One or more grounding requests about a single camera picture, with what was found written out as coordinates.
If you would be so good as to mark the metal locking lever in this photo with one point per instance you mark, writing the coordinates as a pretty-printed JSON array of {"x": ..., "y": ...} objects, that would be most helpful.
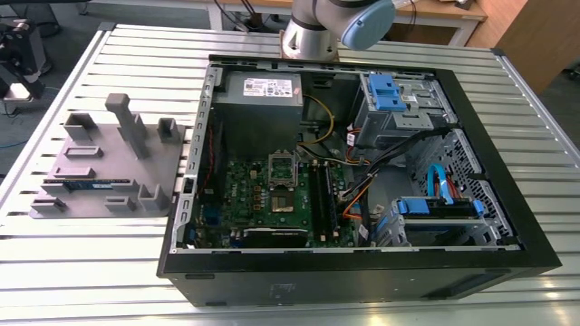
[{"x": 299, "y": 175}]

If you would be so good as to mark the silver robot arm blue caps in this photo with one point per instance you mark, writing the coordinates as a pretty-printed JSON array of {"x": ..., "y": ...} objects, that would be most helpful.
[{"x": 309, "y": 37}]

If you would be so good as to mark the CPU socket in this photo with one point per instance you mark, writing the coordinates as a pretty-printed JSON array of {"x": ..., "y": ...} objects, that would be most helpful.
[{"x": 286, "y": 202}]

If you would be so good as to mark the black mesh waste bin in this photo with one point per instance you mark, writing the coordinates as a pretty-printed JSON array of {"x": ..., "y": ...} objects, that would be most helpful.
[{"x": 53, "y": 23}]

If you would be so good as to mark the grey parts rack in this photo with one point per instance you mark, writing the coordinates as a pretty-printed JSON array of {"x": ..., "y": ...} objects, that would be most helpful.
[{"x": 114, "y": 159}]

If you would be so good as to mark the RAM stick blue label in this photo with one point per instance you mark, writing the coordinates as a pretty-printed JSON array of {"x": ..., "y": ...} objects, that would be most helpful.
[{"x": 98, "y": 186}]

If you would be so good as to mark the grey power supply unit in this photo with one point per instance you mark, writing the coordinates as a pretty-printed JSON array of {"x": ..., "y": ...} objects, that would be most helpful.
[{"x": 235, "y": 88}]

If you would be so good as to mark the green motherboard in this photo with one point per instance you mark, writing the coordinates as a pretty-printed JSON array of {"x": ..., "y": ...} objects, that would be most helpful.
[{"x": 245, "y": 203}]

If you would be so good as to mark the black graphics card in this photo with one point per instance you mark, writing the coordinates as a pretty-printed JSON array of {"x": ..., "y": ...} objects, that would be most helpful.
[{"x": 277, "y": 237}]

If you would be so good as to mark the RAM slot white clips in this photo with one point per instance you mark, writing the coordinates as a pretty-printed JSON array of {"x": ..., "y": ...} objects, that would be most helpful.
[
  {"x": 322, "y": 200},
  {"x": 331, "y": 200}
]

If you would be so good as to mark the blue drive bay clip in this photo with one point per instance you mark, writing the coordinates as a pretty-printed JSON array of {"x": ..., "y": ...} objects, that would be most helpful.
[
  {"x": 383, "y": 85},
  {"x": 393, "y": 103}
]

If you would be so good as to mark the metal drive cage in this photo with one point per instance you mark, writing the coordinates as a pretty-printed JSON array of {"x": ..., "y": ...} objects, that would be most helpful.
[
  {"x": 409, "y": 125},
  {"x": 454, "y": 231}
]

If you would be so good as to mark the black PC case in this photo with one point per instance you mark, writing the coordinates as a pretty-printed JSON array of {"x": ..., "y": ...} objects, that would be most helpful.
[{"x": 318, "y": 278}]

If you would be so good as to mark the hard disk in blue carrier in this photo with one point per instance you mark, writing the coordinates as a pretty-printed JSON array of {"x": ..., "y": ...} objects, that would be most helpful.
[{"x": 415, "y": 207}]

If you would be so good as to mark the wooden cabinet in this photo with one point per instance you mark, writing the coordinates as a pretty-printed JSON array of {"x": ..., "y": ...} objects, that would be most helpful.
[{"x": 539, "y": 40}]

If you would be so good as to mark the wooden desk white frame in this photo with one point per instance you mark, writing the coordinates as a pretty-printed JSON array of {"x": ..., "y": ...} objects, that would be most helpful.
[{"x": 454, "y": 13}]

